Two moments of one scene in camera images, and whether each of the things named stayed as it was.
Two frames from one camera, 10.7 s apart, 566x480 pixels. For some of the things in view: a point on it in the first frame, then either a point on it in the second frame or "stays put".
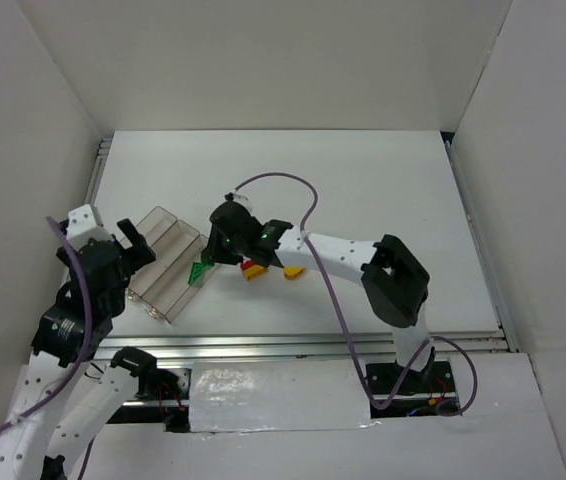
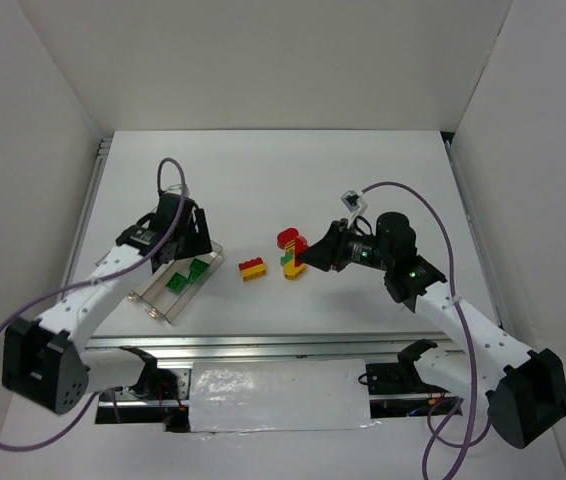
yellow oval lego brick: (292, 273) stays put
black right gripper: (217, 248) → (336, 247)
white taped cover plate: (278, 395) stays put
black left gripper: (126, 251) → (195, 230)
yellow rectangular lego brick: (254, 271) stays put
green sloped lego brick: (196, 271) stays put
